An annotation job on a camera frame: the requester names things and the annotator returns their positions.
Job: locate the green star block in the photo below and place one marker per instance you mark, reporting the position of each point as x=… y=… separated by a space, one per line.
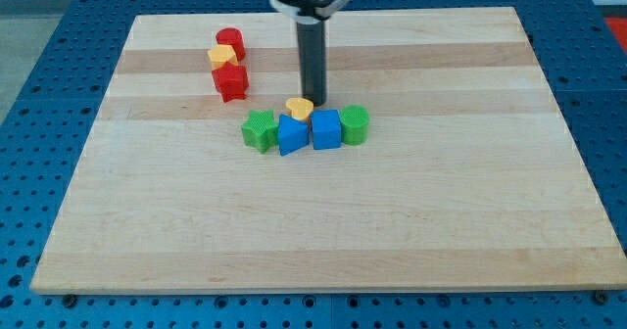
x=260 y=130

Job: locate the wooden board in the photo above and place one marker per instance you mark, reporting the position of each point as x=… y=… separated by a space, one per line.
x=469 y=179

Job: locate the yellow pentagon block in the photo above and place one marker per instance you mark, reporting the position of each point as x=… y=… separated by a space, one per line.
x=221 y=54

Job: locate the red star block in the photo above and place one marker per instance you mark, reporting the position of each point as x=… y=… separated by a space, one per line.
x=231 y=82

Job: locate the yellow heart block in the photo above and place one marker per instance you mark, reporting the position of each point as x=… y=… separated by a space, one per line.
x=299 y=109

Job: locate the green cylinder block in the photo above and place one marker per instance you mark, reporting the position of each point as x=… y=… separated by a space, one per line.
x=354 y=121

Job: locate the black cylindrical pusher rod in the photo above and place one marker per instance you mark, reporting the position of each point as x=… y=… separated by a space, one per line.
x=312 y=61

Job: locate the blue triangle block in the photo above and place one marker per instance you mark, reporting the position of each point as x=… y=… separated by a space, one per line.
x=292 y=135

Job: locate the red cylinder block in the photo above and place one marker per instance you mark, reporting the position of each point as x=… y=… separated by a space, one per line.
x=232 y=36

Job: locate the blue cube block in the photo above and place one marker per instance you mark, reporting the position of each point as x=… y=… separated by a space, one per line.
x=326 y=129

